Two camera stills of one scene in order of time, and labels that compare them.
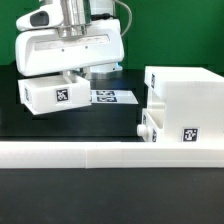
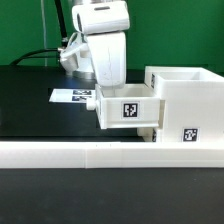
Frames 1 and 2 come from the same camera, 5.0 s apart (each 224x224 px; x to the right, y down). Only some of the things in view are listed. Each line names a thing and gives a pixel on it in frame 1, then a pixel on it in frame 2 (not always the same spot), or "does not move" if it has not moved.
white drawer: [53, 93] → [126, 106]
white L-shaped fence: [103, 155] does not move
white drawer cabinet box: [188, 102] does not move
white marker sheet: [98, 96] → [71, 95]
